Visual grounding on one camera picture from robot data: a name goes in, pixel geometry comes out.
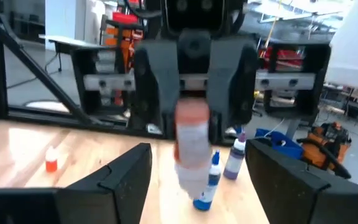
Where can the small orange food coloring bottle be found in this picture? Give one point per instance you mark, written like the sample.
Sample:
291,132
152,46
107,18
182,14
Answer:
51,165

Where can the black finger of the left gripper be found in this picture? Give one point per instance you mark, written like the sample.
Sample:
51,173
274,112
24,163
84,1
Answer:
232,77
155,77

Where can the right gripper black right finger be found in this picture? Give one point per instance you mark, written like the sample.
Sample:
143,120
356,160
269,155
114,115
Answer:
291,199

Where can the red storage bins shelf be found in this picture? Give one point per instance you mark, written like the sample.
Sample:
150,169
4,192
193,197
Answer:
287,57

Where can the white desk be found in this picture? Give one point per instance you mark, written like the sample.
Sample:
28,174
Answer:
64,40

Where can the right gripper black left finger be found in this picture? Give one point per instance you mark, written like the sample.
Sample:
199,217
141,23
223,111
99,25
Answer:
113,199

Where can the large blue plastic bin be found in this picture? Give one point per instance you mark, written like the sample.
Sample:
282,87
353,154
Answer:
278,144

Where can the small red food coloring bottle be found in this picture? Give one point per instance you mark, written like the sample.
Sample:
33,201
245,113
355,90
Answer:
193,143

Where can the parts bin rack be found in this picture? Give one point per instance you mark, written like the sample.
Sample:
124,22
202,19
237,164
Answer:
120,40

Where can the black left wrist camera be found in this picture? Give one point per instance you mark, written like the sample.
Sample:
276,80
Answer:
194,12

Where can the large blue food coloring bottle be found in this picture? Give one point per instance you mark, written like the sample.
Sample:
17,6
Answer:
213,179

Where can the orange black shop vacuum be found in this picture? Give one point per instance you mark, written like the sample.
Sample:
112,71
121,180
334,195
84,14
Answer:
315,152

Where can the large violet food coloring bottle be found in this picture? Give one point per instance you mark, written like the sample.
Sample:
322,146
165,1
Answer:
234,161

